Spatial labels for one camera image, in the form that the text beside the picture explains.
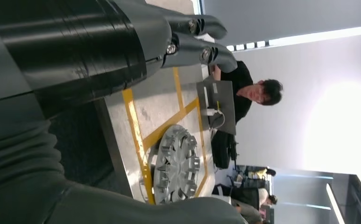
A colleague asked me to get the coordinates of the black carrying bag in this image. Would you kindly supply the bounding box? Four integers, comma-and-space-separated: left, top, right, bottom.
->
211, 130, 238, 170

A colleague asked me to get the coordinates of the white charging cable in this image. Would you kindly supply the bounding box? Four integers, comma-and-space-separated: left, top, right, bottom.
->
203, 86, 226, 131

